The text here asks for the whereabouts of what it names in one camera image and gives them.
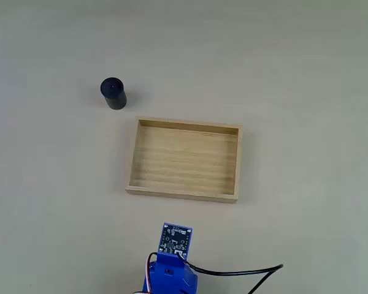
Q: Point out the black cylinder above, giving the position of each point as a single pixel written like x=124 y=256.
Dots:
x=114 y=93

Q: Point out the blue camera circuit board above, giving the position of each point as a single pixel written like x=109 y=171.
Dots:
x=175 y=239

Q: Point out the shallow wooden box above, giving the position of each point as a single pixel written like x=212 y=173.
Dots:
x=184 y=159

